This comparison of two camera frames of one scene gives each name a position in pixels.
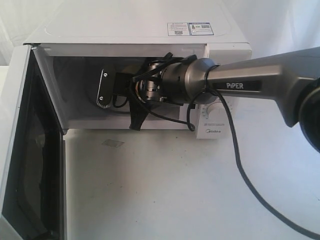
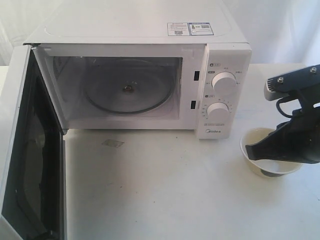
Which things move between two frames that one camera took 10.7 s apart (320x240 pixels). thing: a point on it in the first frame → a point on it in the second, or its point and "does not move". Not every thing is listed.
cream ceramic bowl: (131, 68) → (266, 168)
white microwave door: (32, 132) does not move
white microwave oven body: (88, 55) does not move
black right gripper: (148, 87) → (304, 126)
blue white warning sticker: (200, 28) does not move
